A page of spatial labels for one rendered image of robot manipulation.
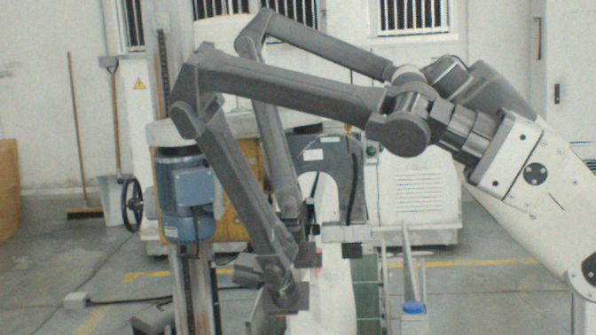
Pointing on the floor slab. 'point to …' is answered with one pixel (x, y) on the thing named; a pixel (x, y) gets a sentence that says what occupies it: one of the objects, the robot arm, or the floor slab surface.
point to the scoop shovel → (110, 200)
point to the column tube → (179, 18)
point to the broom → (81, 172)
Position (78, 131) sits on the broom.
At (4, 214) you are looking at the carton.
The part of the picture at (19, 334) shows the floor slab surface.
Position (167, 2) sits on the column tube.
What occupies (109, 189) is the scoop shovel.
